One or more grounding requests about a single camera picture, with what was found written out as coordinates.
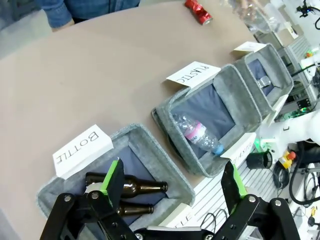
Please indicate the silver can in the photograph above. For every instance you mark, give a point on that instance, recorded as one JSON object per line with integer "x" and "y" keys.
{"x": 264, "y": 82}

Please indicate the yellow emergency stop button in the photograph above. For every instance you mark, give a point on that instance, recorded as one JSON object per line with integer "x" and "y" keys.
{"x": 287, "y": 158}

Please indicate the plastic bottle with blue cap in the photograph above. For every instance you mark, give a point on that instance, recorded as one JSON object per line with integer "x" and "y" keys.
{"x": 200, "y": 136}

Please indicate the slotted aluminium base plate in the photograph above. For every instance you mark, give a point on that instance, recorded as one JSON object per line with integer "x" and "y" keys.
{"x": 260, "y": 182}

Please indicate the crushed red soda can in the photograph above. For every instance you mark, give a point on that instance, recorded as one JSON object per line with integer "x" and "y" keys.
{"x": 198, "y": 11}

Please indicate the white PLASTIC label card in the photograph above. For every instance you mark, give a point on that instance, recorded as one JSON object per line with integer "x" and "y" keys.
{"x": 195, "y": 73}

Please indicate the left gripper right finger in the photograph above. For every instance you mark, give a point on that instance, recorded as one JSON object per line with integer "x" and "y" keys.
{"x": 230, "y": 185}

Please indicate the white can basket side card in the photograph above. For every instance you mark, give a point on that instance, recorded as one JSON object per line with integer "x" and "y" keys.
{"x": 278, "y": 107}

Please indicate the black cup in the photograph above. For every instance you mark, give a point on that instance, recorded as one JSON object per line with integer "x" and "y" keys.
{"x": 258, "y": 160}

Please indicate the clear plastic bottle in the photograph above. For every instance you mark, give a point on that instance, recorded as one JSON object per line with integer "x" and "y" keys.
{"x": 257, "y": 20}

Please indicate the green circuit board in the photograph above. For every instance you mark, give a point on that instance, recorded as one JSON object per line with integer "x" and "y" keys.
{"x": 297, "y": 111}

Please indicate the white plastic basket side card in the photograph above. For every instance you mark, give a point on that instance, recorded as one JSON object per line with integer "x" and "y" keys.
{"x": 240, "y": 147}

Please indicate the grey felt bottle basket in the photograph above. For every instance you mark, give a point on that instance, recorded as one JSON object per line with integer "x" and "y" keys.
{"x": 150, "y": 140}

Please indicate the grey felt can basket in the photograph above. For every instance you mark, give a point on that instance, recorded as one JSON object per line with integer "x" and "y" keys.
{"x": 277, "y": 65}

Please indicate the brown glass beer bottle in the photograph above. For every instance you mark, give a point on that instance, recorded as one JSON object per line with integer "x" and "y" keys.
{"x": 137, "y": 209}
{"x": 145, "y": 187}

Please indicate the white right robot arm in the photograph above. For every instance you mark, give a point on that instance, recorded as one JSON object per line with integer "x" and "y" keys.
{"x": 295, "y": 127}

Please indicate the cardboard box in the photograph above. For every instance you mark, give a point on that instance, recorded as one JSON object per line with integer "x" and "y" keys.
{"x": 286, "y": 33}

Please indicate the person's denim shirt torso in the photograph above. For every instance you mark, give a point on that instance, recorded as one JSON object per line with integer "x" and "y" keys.
{"x": 105, "y": 7}

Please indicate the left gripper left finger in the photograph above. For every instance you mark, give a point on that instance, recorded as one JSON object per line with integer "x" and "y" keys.
{"x": 115, "y": 180}

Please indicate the white BOTTLE label card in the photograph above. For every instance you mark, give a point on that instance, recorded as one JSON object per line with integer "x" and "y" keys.
{"x": 80, "y": 150}

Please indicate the person's right forearm denim sleeve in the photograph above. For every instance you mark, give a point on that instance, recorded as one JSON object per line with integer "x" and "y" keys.
{"x": 53, "y": 15}

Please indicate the white bottle basket side card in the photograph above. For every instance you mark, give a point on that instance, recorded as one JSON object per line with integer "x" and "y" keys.
{"x": 180, "y": 215}

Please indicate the black camera device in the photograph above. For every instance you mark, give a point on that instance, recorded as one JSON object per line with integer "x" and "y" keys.
{"x": 305, "y": 7}

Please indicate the white can label card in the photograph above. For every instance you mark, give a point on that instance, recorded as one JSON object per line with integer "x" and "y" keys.
{"x": 247, "y": 46}

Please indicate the person's left hand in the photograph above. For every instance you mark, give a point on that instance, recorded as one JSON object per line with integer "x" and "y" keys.
{"x": 250, "y": 2}

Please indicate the grey felt plastic basket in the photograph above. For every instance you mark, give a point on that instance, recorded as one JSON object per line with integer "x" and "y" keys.
{"x": 232, "y": 87}

